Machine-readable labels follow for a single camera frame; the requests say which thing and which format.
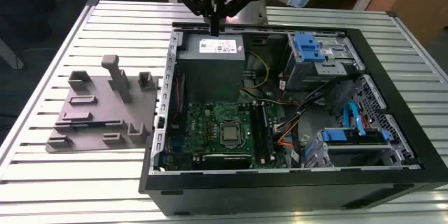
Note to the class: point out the black RAM slot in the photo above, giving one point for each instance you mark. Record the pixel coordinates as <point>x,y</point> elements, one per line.
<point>256,129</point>
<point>264,129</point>

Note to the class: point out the green RAM stick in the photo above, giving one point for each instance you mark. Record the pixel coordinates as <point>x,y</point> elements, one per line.
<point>271,134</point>

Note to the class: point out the blue plastic drive latch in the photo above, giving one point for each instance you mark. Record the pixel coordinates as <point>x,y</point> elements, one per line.
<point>304,41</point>
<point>313,55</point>

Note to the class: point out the grey power supply unit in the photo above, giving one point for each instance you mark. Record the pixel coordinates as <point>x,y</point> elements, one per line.
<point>209,74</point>

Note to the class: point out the metal disk bay cage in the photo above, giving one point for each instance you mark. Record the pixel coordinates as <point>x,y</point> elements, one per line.
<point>360,153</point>
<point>332,72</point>

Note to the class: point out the green motherboard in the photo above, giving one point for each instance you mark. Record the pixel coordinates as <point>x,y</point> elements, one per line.
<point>204,121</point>

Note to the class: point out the silver CPU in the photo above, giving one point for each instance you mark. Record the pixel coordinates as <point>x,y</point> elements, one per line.
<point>229,133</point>

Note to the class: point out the grey parts rack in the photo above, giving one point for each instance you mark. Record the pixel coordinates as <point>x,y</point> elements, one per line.
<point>104,113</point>

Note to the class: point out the grey chair leg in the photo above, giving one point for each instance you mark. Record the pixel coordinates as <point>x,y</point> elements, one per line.
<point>11,53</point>

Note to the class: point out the hard disk in blue carrier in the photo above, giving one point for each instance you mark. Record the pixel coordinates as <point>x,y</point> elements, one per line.
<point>349,135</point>

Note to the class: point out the black graphics card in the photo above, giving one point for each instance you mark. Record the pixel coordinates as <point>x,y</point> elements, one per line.
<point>224,161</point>

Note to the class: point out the black open PC case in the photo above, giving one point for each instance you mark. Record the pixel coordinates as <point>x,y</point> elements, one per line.
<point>280,190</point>

